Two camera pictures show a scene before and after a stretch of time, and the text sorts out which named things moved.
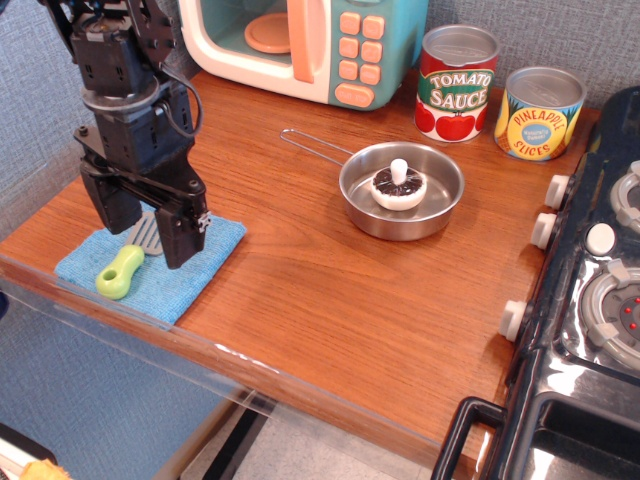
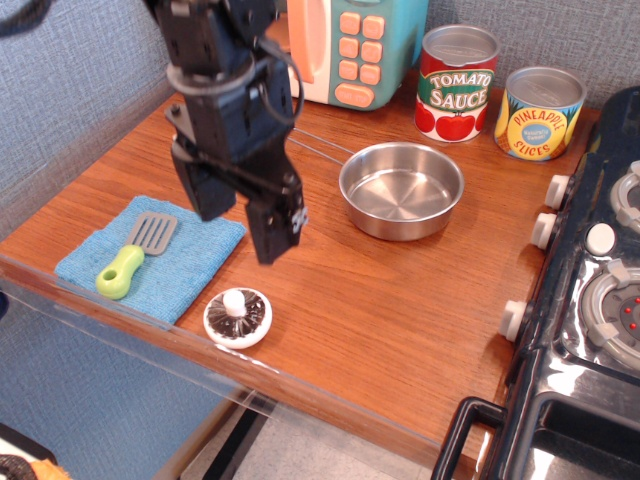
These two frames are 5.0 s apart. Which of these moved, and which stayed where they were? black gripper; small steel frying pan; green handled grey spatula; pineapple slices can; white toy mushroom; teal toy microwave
Moved: white toy mushroom; black gripper
Stayed: pineapple slices can; green handled grey spatula; teal toy microwave; small steel frying pan
